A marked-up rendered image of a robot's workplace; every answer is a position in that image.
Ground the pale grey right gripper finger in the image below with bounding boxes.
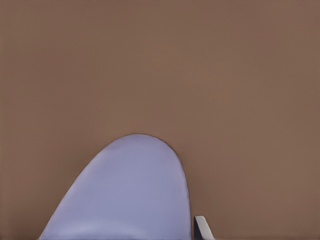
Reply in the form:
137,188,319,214
193,215,216,240

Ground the lavender rounded plate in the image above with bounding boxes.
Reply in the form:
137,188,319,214
38,133,194,239

